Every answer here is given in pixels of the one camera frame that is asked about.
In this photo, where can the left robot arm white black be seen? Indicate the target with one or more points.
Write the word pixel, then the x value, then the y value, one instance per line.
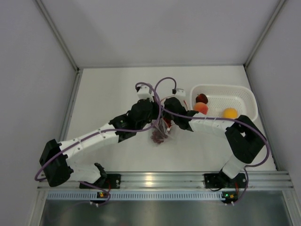
pixel 60 161

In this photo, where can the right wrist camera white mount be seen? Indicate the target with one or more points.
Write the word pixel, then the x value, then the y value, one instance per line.
pixel 179 92

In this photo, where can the clear zip top bag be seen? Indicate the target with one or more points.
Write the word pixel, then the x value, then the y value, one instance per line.
pixel 166 125

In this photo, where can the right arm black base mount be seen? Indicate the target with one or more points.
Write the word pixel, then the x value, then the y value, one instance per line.
pixel 214 181

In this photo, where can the white perforated plastic basket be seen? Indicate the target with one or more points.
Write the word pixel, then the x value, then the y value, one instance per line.
pixel 221 97

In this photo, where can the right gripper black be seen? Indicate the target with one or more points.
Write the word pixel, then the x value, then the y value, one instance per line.
pixel 166 113

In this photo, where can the aluminium mounting rail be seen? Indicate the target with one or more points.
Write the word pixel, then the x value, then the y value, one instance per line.
pixel 258 180

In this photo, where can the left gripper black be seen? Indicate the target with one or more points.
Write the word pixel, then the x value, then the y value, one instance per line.
pixel 156 112

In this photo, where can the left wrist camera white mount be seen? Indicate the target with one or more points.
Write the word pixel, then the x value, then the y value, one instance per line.
pixel 144 92

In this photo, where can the purple fake grapes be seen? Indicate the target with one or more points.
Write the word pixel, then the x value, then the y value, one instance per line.
pixel 158 136

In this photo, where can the yellow fake peach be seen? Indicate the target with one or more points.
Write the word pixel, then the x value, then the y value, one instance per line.
pixel 230 113

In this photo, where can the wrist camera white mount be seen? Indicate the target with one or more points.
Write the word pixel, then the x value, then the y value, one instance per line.
pixel 179 92
pixel 144 92

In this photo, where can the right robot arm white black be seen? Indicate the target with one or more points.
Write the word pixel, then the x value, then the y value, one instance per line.
pixel 244 138

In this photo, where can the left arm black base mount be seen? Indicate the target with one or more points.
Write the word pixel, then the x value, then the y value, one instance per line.
pixel 109 181

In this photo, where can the dark red fake apple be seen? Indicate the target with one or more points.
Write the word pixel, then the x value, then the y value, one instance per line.
pixel 201 98

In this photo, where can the white slotted cable duct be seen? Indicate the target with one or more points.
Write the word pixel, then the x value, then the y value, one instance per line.
pixel 142 196

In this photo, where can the orange fake peach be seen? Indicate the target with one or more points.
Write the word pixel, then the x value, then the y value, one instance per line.
pixel 201 108

